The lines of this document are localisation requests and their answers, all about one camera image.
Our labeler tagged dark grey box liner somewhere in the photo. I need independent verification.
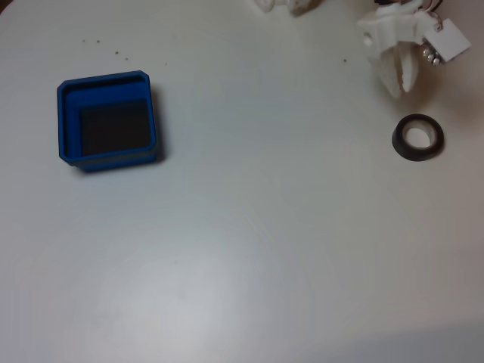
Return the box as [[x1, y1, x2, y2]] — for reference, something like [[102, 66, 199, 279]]
[[79, 98, 150, 157]]

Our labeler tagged black tape roll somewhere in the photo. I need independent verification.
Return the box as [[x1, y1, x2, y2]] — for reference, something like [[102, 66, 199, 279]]
[[391, 113, 446, 163]]

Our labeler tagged white camera box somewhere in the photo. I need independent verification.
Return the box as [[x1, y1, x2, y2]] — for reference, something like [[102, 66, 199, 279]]
[[420, 17, 473, 66]]

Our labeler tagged blue plastic box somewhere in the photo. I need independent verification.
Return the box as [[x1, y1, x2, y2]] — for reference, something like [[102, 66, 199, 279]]
[[56, 70, 159, 174]]

